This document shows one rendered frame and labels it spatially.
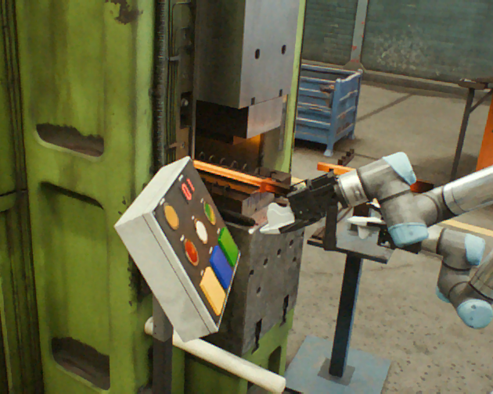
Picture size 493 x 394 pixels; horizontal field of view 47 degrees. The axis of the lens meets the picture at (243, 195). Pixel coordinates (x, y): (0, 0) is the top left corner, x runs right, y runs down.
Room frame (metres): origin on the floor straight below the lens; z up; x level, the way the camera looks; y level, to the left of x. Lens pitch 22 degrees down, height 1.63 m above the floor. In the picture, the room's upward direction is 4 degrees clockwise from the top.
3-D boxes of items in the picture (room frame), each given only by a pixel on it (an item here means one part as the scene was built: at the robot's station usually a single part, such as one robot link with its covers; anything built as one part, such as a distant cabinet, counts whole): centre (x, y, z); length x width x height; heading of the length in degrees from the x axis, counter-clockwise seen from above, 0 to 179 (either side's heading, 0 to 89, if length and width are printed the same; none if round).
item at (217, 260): (1.11, 0.04, 1.01); 0.07 x 0.05 x 0.07; 174
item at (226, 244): (1.21, 0.03, 1.01); 0.07 x 0.05 x 0.07; 174
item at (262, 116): (1.75, 0.13, 1.22); 0.42 x 0.20 x 0.10; 59
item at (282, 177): (1.83, -0.09, 0.95); 0.12 x 0.08 x 0.06; 59
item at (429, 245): (1.40, -0.52, 0.98); 0.08 x 0.05 x 0.08; 149
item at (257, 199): (1.75, 0.13, 0.96); 0.42 x 0.20 x 0.09; 59
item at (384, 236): (1.44, -0.44, 0.97); 0.12 x 0.08 x 0.09; 59
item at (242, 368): (1.30, 0.05, 0.62); 0.44 x 0.05 x 0.05; 59
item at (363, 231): (1.44, -0.34, 0.98); 0.09 x 0.03 x 0.06; 95
